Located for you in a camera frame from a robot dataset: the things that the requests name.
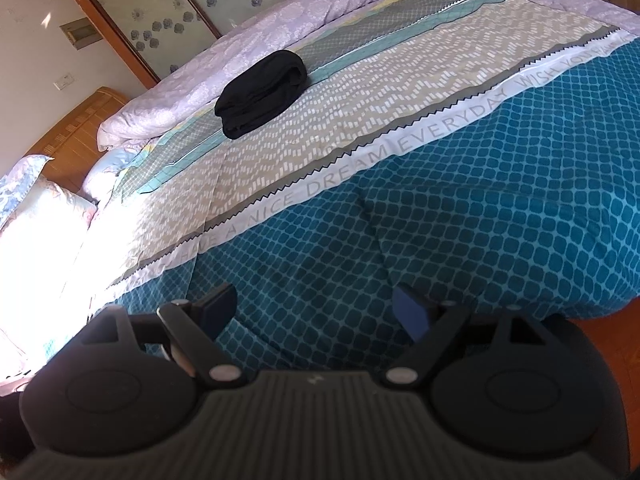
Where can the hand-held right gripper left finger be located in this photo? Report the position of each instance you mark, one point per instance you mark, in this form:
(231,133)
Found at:
(215,310)

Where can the blue floral pillow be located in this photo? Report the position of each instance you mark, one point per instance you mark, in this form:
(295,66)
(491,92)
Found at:
(20,180)

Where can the lilac floral quilt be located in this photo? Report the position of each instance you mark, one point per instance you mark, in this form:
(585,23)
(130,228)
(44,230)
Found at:
(200,75)

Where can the wooden headboard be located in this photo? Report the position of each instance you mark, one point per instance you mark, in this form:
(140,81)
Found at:
(75,125)

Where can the white wall socket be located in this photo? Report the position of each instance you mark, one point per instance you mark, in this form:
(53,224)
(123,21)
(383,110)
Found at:
(65,81)

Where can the teal patterned quilt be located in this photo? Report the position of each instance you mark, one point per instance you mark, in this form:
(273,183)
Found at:
(450,185)

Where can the black pants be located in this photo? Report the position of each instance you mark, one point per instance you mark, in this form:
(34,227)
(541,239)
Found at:
(260,90)

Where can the wooden wardrobe with frosted doors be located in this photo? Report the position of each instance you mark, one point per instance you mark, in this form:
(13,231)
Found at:
(165,15)

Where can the green wall panel box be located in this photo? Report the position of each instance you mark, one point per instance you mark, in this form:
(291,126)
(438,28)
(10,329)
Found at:
(80,34)

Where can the pale floral pillow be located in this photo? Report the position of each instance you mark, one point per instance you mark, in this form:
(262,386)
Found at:
(50,225)

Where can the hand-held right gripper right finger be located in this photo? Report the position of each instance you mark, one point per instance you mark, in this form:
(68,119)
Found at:
(412,310)

